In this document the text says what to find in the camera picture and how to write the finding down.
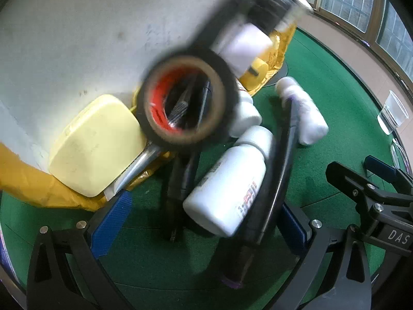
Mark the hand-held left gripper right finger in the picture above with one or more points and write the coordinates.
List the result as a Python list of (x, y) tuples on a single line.
[(295, 232)]

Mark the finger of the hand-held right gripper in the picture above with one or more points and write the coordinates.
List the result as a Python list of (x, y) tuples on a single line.
[(358, 197), (382, 168)]

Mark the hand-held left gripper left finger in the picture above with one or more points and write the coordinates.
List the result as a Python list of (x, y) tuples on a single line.
[(111, 222)]

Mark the black marker purple end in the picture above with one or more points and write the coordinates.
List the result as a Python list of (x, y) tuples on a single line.
[(277, 174)]

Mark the white bottle red label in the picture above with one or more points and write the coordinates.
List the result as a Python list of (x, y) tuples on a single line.
[(222, 184)]

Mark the black tape roll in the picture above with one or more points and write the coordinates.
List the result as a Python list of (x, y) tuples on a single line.
[(226, 80)]

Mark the white foam tray yellow tape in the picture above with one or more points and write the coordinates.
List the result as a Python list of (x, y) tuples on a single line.
[(80, 38)]

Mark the clear plastic cup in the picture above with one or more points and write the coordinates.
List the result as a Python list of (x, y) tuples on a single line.
[(392, 113)]

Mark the silver metal tool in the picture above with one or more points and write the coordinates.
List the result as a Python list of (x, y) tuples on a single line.
[(138, 164)]

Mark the yellow sponge block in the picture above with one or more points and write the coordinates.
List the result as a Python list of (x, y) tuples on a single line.
[(96, 142)]

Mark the white bottle purple label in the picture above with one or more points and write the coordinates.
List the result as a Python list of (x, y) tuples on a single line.
[(306, 116)]

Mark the small white bottle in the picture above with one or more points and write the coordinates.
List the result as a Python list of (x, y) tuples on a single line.
[(248, 113)]

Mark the plain white bottle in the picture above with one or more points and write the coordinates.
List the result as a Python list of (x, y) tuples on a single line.
[(242, 45)]

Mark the black and white tube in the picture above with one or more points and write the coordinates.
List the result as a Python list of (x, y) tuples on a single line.
[(274, 3)]

